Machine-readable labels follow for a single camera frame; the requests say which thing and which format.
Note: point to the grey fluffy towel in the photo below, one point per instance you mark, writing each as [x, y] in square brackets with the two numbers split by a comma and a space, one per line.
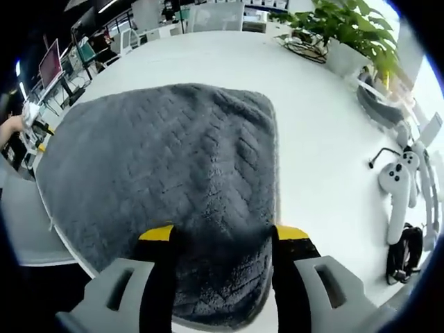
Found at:
[156, 156]

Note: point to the white framed monitor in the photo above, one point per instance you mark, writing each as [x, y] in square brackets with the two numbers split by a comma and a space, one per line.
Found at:
[51, 64]

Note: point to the grey mesh chair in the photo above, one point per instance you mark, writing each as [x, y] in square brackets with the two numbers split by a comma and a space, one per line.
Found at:
[27, 222]

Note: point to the white office chair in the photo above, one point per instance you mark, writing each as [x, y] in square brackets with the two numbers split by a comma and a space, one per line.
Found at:
[129, 41]

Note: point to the white and black headset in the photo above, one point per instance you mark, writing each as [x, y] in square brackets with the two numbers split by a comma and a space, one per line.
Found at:
[379, 104]

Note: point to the white mesh chair back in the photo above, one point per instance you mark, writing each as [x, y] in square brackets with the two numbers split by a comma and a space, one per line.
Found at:
[215, 18]

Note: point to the large green potted plant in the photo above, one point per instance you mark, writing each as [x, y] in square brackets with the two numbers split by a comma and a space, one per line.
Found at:
[350, 27]

